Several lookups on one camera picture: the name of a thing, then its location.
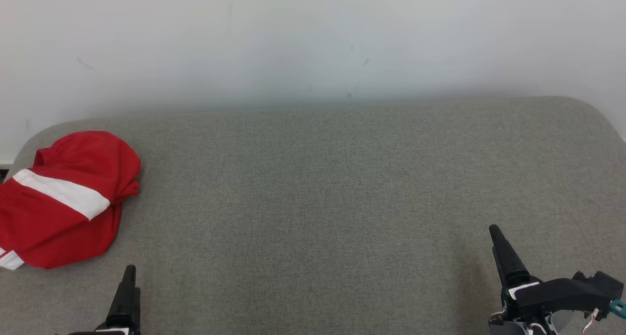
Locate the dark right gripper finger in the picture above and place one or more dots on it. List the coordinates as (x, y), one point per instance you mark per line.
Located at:
(508, 261)

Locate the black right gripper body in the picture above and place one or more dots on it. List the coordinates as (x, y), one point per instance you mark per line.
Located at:
(543, 296)

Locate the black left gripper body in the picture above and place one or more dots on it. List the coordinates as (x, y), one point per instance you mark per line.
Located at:
(105, 331)

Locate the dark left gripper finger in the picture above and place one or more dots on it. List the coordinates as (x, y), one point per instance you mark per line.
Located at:
(124, 301)

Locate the red shorts with white stripe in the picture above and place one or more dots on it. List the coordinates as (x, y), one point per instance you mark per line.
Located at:
(83, 159)

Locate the grey fabric sofa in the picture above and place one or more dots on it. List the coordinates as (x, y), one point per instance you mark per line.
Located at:
(318, 203)

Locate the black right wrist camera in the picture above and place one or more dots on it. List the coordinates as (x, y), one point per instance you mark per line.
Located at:
(604, 286)

